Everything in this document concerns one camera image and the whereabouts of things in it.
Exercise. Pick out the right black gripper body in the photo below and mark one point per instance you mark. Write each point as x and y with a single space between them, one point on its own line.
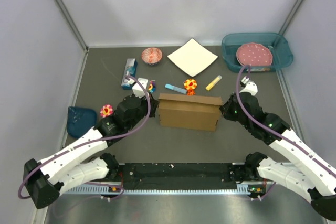
230 113

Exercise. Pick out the brown cardboard box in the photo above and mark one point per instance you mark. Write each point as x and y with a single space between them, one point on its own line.
189 111

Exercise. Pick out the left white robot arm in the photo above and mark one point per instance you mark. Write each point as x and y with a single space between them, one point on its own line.
47 179

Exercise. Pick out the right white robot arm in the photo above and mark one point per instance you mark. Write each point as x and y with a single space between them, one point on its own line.
311 177

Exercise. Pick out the blue toothpaste box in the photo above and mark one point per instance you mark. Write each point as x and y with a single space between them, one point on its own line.
130 70

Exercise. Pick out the red glitter ornament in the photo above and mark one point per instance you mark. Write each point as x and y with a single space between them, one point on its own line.
191 92

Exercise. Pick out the orange flower plush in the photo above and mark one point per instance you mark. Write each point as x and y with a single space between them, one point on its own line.
190 84

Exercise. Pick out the blue marker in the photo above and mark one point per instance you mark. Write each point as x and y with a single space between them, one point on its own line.
176 89

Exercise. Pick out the pink polka dot plate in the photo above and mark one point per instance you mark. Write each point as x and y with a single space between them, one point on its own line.
254 54

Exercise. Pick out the white square plate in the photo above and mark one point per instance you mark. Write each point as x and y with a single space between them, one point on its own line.
192 58

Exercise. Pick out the teal plastic bin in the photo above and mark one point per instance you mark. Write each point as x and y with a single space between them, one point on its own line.
277 44

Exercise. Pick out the rainbow flower plush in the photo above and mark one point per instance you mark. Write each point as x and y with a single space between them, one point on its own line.
152 86

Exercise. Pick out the red patterned bowl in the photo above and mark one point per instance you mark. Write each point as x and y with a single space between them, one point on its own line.
152 56

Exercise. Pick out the pink flower plush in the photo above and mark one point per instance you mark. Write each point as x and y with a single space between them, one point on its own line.
106 111

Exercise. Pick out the dark blue leaf dish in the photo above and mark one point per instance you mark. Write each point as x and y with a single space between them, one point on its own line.
80 121

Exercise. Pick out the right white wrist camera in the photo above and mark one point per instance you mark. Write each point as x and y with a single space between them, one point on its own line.
248 86

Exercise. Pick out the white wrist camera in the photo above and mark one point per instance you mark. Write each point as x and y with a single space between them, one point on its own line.
248 86
138 88

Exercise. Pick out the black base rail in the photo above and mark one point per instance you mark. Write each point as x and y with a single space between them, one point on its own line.
178 176

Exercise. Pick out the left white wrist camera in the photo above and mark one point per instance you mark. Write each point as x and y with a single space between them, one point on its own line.
138 88

